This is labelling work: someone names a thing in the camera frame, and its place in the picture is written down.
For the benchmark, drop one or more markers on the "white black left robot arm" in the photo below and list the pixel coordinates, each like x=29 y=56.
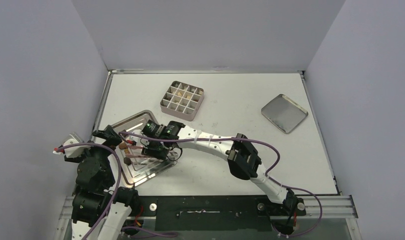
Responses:
x=100 y=205

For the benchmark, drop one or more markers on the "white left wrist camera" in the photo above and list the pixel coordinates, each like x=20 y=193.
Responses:
x=69 y=146

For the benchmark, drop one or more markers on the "dark brown square chocolate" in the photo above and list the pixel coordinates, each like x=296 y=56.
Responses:
x=122 y=146

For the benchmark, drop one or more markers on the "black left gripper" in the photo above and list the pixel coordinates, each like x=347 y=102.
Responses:
x=111 y=137

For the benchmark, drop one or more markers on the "pink-tipped metal tweezers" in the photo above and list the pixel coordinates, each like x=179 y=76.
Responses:
x=134 y=152

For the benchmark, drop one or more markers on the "aluminium rail frame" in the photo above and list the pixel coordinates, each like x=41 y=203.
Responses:
x=333 y=207

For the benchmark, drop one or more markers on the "large steel tray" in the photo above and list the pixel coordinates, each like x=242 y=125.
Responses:
x=145 y=168

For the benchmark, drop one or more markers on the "pink grid chocolate box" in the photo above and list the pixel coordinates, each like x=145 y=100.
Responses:
x=185 y=107

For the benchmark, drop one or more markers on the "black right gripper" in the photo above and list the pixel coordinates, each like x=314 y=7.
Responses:
x=153 y=150

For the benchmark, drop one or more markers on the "small square metal lid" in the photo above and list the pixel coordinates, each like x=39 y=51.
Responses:
x=284 y=113

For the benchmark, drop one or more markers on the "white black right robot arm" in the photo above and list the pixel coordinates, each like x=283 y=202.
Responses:
x=239 y=152

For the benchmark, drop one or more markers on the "black mounting base plate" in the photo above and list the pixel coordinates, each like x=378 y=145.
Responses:
x=221 y=212

